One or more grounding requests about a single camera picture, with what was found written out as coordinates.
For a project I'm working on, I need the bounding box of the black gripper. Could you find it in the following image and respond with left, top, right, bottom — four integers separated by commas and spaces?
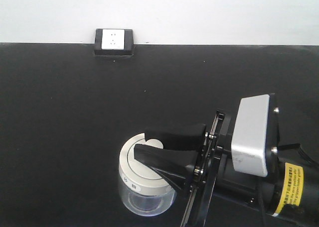
134, 111, 279, 227

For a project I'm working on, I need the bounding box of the glass jar with cream lid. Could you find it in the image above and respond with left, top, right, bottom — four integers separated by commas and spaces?
118, 133, 176, 217

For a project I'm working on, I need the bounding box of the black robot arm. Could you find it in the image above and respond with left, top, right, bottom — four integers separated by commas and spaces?
134, 110, 319, 227

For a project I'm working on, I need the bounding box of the black and white power socket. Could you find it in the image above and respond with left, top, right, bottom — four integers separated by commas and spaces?
94, 28, 134, 56

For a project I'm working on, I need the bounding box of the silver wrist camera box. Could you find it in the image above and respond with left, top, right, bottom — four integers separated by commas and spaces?
231, 94, 278, 177

